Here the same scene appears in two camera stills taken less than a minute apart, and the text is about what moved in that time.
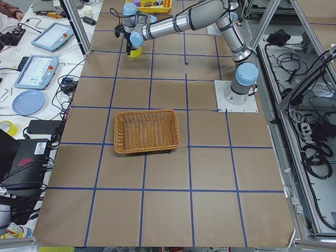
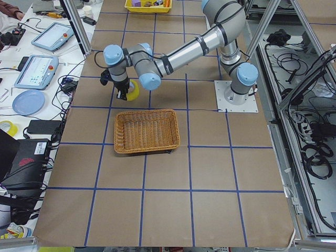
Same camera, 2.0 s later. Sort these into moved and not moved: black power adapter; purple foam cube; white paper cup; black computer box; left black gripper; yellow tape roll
Moved: left black gripper; yellow tape roll
Not moved: black power adapter; black computer box; purple foam cube; white paper cup
